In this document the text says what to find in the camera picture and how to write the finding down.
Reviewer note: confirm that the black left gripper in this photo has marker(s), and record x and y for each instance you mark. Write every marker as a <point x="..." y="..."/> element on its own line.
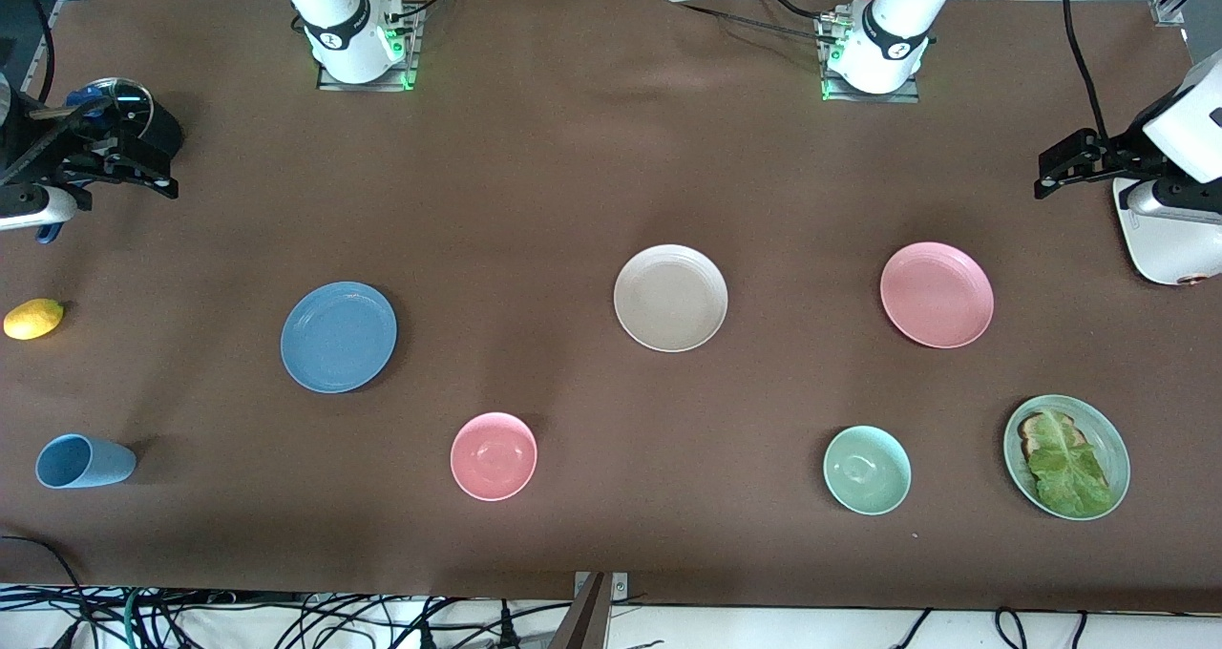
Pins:
<point x="1123" y="156"/>

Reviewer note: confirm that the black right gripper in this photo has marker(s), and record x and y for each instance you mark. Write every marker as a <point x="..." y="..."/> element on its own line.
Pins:
<point x="29" y="157"/>

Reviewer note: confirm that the pink plate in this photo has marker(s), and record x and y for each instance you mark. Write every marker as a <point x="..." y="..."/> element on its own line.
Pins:
<point x="937" y="295"/>

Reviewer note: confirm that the blue plate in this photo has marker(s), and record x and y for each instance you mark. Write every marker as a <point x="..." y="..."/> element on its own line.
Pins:
<point x="339" y="337"/>

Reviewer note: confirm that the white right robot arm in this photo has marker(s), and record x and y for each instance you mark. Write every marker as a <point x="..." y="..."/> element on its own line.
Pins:
<point x="334" y="19"/>

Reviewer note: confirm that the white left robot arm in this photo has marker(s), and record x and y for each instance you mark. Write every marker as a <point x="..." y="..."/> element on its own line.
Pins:
<point x="897" y="19"/>

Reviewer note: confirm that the dark blue saucepan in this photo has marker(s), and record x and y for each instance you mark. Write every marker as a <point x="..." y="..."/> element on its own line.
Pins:
<point x="164" y="134"/>

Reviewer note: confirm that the glass lid with blue knob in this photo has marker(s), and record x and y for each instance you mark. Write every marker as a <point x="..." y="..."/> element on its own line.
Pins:
<point x="129" y="105"/>

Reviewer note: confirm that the white toaster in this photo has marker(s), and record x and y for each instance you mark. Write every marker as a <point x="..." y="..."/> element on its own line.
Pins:
<point x="1169" y="253"/>

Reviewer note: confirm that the yellow lemon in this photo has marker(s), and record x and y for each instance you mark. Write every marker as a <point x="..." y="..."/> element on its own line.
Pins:
<point x="33" y="319"/>

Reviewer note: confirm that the bread slice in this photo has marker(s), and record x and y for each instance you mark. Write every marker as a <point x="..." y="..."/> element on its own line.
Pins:
<point x="1029" y="428"/>

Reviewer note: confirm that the green plate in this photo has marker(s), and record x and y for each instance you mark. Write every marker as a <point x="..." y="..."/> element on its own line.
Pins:
<point x="1107" y="439"/>

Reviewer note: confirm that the blue cup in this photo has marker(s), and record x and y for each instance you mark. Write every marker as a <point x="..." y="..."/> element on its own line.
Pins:
<point x="86" y="462"/>

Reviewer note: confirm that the green lettuce leaf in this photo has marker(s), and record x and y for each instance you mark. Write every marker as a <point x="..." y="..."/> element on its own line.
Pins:
<point x="1069" y="477"/>

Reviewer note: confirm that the green bowl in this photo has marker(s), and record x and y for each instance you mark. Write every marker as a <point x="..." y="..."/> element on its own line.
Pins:
<point x="867" y="470"/>

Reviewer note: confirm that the beige plate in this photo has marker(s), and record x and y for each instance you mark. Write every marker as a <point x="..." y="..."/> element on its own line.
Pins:
<point x="670" y="298"/>

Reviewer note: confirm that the brown table cover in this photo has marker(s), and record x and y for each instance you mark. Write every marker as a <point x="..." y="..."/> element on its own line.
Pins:
<point x="573" y="153"/>

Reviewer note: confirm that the pink bowl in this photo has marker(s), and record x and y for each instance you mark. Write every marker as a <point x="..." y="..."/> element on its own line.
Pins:
<point x="494" y="456"/>

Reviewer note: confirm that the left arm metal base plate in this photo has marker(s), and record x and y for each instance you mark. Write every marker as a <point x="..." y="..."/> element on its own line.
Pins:
<point x="835" y="91"/>

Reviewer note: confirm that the small metal bracket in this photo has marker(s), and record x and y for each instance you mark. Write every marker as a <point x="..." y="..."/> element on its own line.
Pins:
<point x="621" y="587"/>

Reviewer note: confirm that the brown post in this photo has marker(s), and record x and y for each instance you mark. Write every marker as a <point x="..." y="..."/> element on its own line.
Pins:
<point x="590" y="620"/>

